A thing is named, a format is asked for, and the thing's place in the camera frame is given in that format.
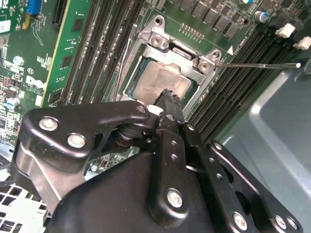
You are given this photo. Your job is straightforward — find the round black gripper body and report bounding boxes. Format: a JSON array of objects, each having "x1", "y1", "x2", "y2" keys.
[{"x1": 45, "y1": 150, "x2": 229, "y2": 233}]

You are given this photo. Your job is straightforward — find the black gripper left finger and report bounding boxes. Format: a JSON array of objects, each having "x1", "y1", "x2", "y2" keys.
[{"x1": 9, "y1": 88, "x2": 191, "y2": 228}]

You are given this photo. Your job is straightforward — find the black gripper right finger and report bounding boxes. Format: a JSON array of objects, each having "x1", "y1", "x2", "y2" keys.
[{"x1": 170, "y1": 91, "x2": 304, "y2": 233}]

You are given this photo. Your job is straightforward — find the silver topped CPU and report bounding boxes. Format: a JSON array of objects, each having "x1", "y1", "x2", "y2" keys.
[{"x1": 127, "y1": 59, "x2": 192, "y2": 102}]

